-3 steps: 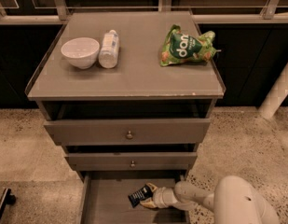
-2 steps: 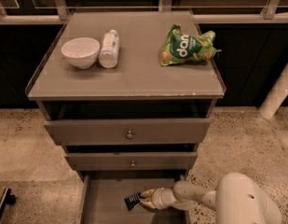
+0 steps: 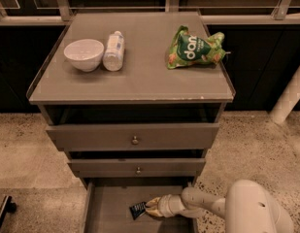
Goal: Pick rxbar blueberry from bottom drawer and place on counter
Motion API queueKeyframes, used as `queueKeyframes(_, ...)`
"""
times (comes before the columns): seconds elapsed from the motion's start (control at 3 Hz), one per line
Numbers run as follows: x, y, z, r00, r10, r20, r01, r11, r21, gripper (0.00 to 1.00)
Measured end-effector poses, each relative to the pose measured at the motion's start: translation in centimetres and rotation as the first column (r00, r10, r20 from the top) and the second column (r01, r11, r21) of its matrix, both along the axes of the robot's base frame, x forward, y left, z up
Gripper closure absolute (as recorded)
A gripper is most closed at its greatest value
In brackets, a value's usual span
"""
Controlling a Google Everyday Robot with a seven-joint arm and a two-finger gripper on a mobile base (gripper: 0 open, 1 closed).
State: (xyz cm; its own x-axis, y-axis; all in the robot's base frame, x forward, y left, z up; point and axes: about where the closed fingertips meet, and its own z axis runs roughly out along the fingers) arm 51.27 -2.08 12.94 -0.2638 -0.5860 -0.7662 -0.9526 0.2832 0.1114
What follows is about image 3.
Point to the grey top drawer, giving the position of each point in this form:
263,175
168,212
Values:
153,136

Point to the white ceramic bowl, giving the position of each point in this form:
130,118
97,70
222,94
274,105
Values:
85,54

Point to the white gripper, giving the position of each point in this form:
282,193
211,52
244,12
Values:
166,205

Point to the black object at floor edge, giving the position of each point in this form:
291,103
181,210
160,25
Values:
8,206

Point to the dark blue rxbar wrapper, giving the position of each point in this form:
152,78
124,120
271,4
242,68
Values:
138,209

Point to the grey bottom drawer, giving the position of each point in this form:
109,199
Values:
108,200

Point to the clear plastic water bottle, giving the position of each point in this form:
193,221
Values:
114,53

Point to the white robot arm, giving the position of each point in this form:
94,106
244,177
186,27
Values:
247,208

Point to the grey middle drawer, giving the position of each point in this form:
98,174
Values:
136,167

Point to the grey drawer cabinet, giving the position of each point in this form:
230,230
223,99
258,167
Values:
143,91

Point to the grey drawer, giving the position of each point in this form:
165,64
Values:
153,136
136,167
108,200

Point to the white pillar leg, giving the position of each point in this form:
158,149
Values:
287,101

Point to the metal railing frame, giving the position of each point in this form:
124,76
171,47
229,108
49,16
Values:
58,12

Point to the green snack bag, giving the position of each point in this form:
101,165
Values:
188,50

